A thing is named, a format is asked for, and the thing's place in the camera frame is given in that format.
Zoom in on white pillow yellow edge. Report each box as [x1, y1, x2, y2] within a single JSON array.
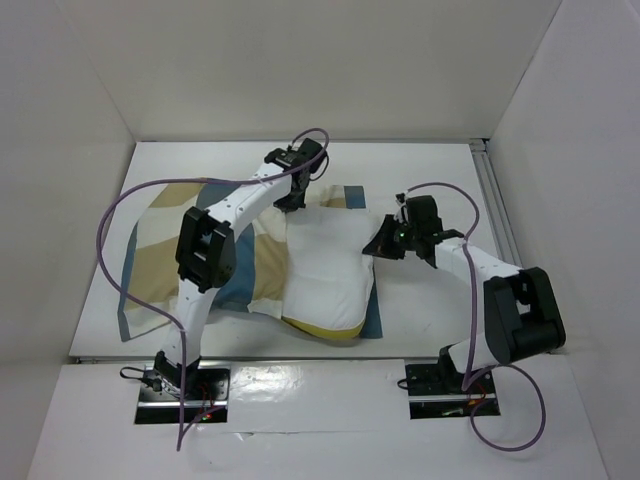
[[282, 206, 383, 341]]

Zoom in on blue beige checked pillowcase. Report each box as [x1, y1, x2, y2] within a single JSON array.
[[117, 184, 368, 342]]

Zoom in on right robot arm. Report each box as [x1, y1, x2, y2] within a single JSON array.
[[363, 194, 566, 393]]

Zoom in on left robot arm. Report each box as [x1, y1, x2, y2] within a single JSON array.
[[154, 138, 327, 399]]

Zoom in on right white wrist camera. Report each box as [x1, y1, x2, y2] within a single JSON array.
[[394, 191, 410, 225]]

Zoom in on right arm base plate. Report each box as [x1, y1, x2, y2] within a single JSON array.
[[396, 363, 501, 420]]

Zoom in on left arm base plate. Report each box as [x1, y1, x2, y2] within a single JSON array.
[[119, 364, 231, 425]]

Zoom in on aluminium rail front edge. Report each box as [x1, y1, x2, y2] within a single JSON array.
[[69, 355, 438, 364]]

